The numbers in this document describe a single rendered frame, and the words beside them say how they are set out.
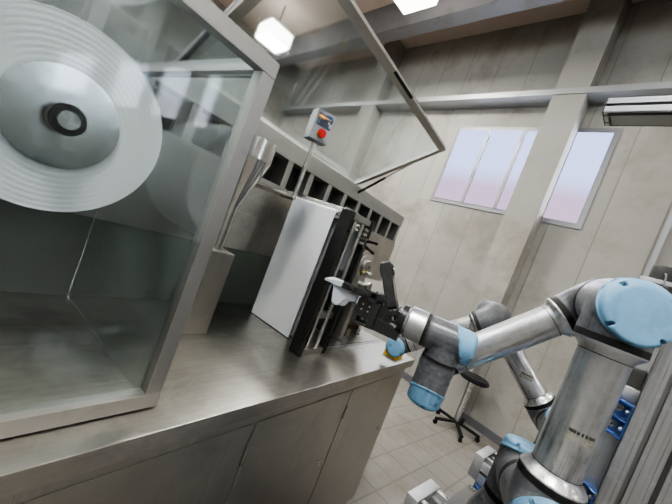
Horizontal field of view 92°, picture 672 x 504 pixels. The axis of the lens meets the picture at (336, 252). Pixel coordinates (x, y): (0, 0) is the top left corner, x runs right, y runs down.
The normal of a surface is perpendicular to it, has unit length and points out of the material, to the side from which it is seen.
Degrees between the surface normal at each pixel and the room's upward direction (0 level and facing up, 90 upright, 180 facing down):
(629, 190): 90
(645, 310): 82
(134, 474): 90
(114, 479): 90
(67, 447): 0
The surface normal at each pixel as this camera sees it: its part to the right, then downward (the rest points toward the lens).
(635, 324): -0.27, -0.20
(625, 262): -0.67, -0.22
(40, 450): 0.36, -0.93
